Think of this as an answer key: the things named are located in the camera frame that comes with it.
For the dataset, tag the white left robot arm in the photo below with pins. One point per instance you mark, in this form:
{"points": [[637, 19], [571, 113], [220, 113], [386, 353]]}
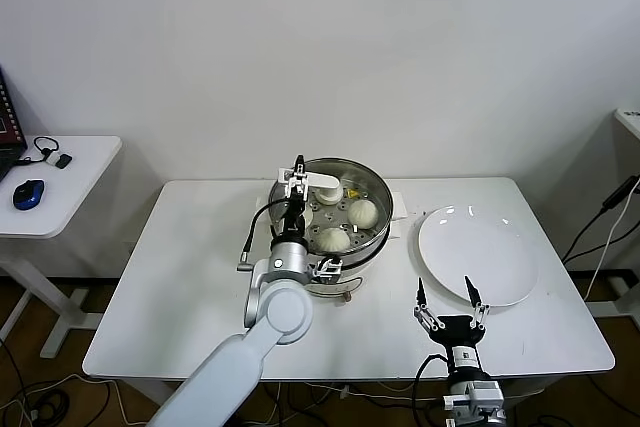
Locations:
{"points": [[280, 317]]}

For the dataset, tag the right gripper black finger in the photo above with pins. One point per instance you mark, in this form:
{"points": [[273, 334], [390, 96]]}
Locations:
{"points": [[479, 304], [422, 304]]}

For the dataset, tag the black laptop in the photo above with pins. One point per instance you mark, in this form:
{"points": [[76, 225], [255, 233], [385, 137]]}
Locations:
{"points": [[7, 137]]}

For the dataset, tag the small black device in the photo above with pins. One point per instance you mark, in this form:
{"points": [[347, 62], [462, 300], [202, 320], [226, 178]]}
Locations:
{"points": [[64, 162]]}

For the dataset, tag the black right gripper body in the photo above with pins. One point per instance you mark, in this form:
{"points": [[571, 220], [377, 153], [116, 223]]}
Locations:
{"points": [[457, 332]]}

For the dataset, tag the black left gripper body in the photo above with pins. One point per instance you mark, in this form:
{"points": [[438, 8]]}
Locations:
{"points": [[292, 227]]}

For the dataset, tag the small white side table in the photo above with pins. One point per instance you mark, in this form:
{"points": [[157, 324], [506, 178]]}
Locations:
{"points": [[85, 182]]}

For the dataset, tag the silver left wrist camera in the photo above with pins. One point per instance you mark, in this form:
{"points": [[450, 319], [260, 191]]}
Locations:
{"points": [[327, 268]]}

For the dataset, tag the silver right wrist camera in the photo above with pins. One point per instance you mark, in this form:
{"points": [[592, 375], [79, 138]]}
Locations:
{"points": [[487, 394]]}

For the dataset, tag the white steamed baozi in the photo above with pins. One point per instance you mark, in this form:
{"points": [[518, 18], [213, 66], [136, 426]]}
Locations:
{"points": [[362, 213], [332, 240], [308, 216]]}

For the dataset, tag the large white table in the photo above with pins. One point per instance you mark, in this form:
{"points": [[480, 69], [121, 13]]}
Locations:
{"points": [[200, 297]]}

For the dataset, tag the stainless steel steamer basket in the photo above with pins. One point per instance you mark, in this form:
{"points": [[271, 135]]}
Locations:
{"points": [[367, 252]]}

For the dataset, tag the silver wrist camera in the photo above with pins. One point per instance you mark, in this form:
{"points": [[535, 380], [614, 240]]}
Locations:
{"points": [[327, 268], [487, 394]]}

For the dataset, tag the blue computer mouse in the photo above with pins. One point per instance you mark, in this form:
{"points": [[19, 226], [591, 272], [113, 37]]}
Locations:
{"points": [[28, 194]]}

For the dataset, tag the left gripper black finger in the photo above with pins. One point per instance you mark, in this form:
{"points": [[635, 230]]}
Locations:
{"points": [[300, 163], [298, 193]]}

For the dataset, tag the white electric cooker base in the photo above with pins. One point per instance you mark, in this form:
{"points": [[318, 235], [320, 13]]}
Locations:
{"points": [[362, 274]]}

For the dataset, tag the white round plate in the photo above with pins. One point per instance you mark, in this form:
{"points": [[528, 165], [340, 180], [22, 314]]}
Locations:
{"points": [[475, 252]]}

